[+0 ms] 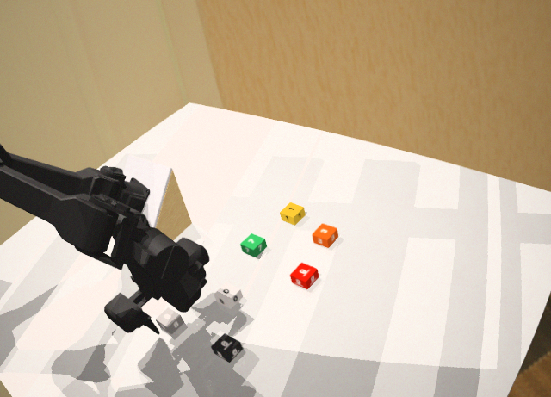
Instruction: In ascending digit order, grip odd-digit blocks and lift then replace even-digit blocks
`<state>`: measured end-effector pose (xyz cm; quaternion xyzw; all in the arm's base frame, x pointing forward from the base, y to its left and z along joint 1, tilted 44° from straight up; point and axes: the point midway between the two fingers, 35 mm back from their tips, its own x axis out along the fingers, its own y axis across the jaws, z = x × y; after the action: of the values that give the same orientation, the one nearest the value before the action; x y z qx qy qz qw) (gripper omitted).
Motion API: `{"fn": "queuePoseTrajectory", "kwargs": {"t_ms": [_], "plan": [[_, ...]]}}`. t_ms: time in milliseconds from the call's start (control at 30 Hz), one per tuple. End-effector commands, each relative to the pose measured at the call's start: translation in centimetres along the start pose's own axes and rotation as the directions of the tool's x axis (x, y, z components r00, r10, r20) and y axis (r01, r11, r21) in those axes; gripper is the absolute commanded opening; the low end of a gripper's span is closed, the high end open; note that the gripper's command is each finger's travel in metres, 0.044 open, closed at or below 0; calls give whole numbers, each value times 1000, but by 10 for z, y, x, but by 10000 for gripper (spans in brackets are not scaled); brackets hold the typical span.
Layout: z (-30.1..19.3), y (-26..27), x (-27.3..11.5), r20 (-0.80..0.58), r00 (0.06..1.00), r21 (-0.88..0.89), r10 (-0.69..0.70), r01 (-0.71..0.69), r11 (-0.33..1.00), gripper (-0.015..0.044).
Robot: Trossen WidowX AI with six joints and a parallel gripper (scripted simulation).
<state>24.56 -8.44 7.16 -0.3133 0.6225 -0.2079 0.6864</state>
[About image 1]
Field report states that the green block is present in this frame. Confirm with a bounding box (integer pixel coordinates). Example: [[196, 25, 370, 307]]
[[240, 233, 267, 257]]

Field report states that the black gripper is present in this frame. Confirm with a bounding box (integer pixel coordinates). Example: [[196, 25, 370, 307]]
[[104, 237, 210, 335]]

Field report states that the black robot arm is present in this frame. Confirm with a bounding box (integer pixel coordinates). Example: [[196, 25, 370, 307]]
[[0, 145, 207, 313]]

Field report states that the red digit block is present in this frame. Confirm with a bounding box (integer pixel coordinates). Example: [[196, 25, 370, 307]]
[[290, 263, 319, 289]]

